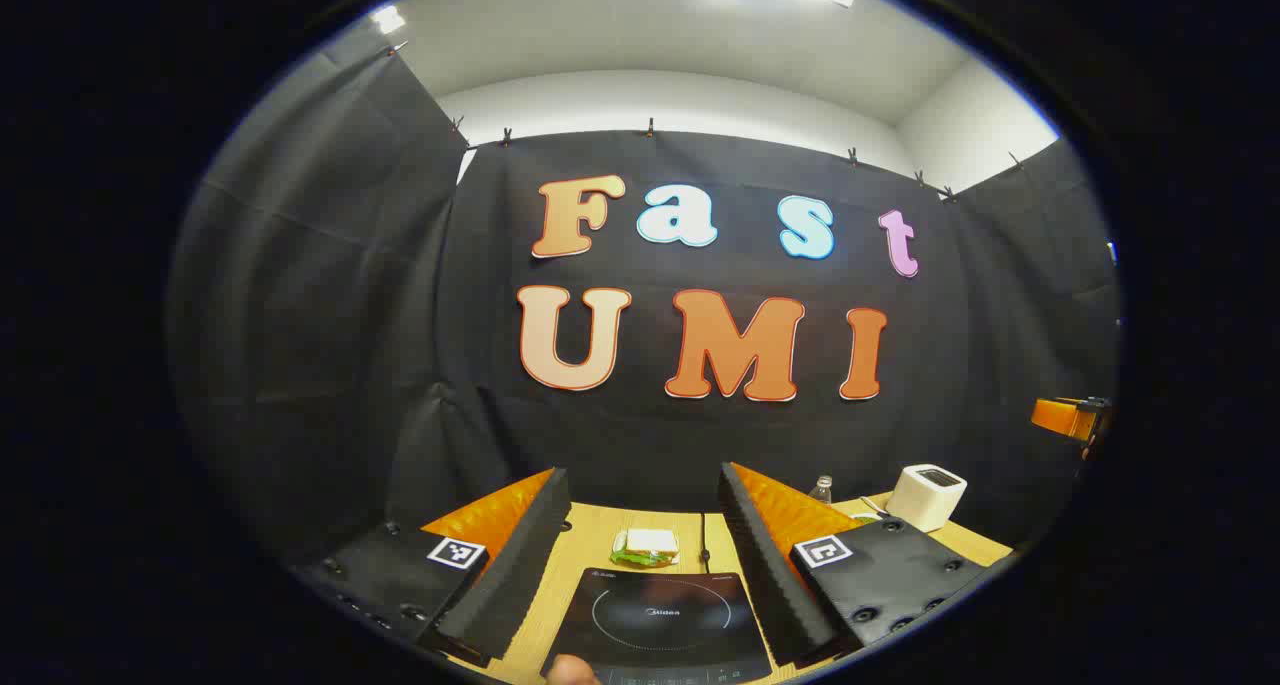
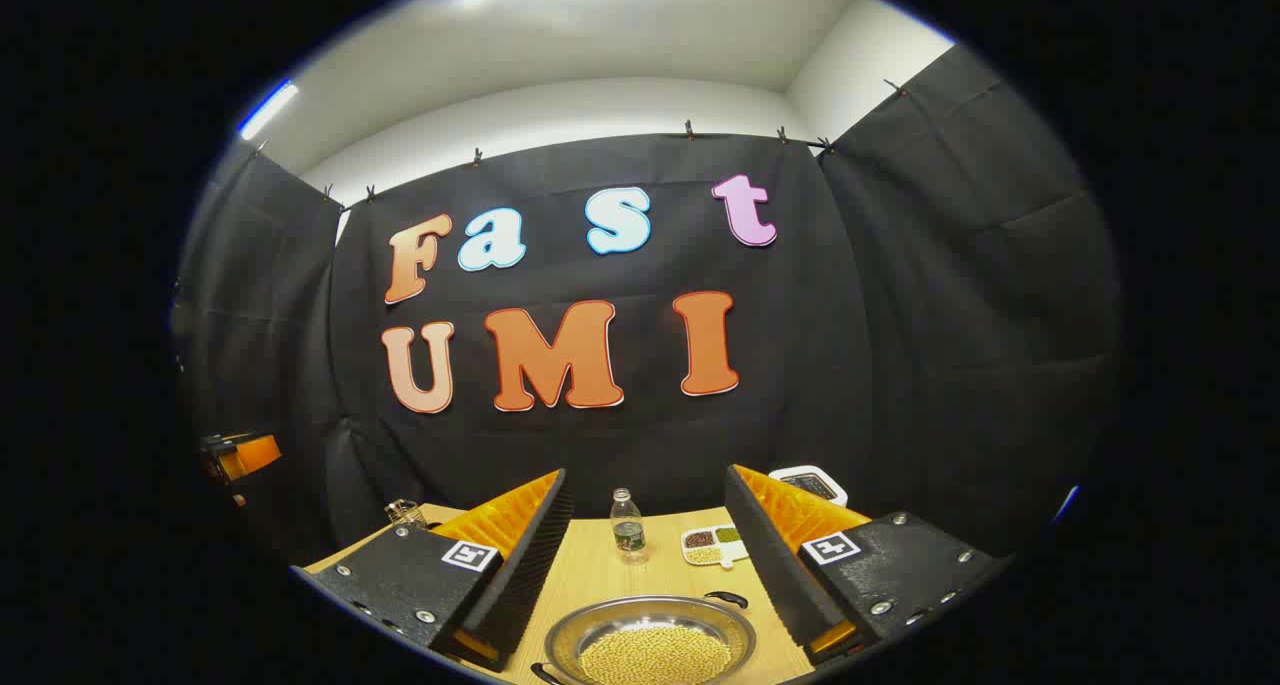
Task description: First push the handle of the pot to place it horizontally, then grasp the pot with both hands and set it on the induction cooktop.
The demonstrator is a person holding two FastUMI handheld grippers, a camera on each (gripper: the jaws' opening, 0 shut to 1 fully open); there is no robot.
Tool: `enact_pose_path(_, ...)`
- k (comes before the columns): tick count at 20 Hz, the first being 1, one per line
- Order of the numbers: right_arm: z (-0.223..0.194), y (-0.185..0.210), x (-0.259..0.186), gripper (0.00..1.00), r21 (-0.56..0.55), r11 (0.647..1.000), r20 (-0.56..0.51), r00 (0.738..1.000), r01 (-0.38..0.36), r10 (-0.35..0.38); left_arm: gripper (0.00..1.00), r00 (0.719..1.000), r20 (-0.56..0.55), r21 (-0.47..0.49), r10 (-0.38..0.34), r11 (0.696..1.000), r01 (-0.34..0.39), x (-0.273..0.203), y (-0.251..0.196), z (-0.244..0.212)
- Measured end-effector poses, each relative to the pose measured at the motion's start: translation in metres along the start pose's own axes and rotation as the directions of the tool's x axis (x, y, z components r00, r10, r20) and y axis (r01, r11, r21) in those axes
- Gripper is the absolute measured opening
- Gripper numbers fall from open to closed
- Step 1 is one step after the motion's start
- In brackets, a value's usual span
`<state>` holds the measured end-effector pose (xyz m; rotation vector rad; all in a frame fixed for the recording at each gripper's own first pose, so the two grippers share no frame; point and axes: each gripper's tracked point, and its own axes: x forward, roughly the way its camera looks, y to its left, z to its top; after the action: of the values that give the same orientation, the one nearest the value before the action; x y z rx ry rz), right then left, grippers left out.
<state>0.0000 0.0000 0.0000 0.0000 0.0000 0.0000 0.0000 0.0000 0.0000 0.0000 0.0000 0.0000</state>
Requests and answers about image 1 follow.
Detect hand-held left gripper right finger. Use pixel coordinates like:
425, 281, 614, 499
718, 462, 991, 668

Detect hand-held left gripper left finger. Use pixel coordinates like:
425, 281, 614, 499
295, 467, 571, 668

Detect black induction cooktop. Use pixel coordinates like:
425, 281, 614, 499
540, 567, 773, 685

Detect sandwich with lettuce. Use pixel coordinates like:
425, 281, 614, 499
612, 528, 681, 569

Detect white toaster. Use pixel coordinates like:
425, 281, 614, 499
885, 464, 968, 534

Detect black backdrop cloth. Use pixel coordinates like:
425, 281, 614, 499
165, 25, 1121, 566

